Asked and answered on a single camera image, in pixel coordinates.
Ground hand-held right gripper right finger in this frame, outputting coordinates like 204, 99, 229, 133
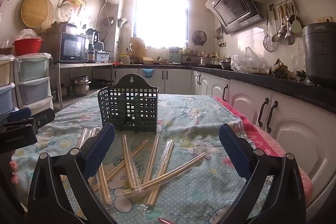
219, 123, 307, 224

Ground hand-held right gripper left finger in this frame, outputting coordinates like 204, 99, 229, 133
28, 122, 115, 224

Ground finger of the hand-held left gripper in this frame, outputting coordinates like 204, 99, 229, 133
8, 108, 32, 123
25, 109, 56, 132

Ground bunch of chopsticks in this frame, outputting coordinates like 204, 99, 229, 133
77, 127, 208, 207

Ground green plastic utensil holder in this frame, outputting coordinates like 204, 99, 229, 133
98, 73, 159, 134

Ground row of hanging kitchen utensils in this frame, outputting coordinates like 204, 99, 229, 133
263, 0, 303, 52

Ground person's left hand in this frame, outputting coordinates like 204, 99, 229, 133
9, 160, 20, 185

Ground pink blanket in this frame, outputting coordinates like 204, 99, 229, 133
214, 96, 314, 201

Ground beige plastic drawer unit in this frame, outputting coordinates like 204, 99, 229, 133
0, 54, 17, 115

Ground pastel plastic drawer unit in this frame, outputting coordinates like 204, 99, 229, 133
14, 53, 54, 110

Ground cartoon cat printed blanket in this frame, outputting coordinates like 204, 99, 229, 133
10, 93, 272, 224

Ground stacked steel pots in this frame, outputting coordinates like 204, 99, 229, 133
70, 76, 91, 96

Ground black frying pan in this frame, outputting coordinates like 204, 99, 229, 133
91, 78, 115, 88

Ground metal shelf table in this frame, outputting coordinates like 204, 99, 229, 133
54, 61, 115, 109

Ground red plastic bucket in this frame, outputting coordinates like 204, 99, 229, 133
13, 38, 44, 56

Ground white base cabinets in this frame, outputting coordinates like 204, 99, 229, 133
113, 68, 336, 214

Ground black kitchen countertop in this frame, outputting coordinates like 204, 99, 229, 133
113, 63, 336, 107

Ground black microwave oven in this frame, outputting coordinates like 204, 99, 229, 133
59, 32, 88, 62

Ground white plastic bag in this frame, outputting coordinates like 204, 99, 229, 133
18, 29, 39, 40

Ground steel bowl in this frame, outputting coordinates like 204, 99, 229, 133
220, 57, 233, 69

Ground clear plastic bag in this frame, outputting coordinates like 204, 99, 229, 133
230, 47, 270, 75

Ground black blender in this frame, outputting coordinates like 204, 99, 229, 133
87, 28, 99, 62

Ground brown box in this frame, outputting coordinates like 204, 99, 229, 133
43, 22, 77, 36

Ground steel cooking pot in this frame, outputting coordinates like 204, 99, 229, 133
198, 55, 218, 65

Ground dried dark roots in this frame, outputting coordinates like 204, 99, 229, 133
273, 59, 308, 82

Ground round bamboo tray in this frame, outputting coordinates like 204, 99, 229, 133
20, 0, 55, 34

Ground wooden cutting board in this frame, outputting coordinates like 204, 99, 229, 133
130, 38, 146, 58

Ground light blue knife block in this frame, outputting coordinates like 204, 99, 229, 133
169, 47, 181, 63

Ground grey rice cooker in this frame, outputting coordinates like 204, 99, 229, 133
302, 22, 336, 86

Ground black range hood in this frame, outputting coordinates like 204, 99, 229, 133
205, 0, 264, 35

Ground kitchen window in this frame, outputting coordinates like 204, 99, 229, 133
133, 0, 190, 50

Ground small wall fan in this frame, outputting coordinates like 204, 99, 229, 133
192, 30, 208, 46

